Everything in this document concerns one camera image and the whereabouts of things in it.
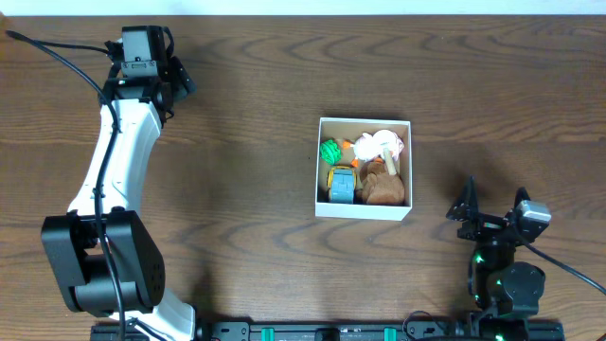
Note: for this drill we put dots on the pink white duck toy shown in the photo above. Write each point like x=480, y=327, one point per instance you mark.
x=368, y=147

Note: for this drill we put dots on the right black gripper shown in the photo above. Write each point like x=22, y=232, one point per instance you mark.
x=489, y=225

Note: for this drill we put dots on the white cardboard box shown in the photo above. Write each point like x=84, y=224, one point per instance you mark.
x=341, y=129

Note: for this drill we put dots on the brown plush bear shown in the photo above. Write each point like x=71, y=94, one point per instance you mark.
x=378, y=187

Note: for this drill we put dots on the grey yellow toy car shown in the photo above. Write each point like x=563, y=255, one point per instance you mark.
x=342, y=182

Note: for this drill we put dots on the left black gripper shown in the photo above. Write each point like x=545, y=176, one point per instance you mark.
x=180, y=75

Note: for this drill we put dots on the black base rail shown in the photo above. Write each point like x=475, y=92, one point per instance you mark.
x=412, y=330

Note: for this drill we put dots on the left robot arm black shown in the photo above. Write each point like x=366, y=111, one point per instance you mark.
x=102, y=256

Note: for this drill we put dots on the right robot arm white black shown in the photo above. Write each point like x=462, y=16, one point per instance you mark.
x=506, y=291

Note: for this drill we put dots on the green round toy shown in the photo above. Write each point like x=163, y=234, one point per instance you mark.
x=330, y=152

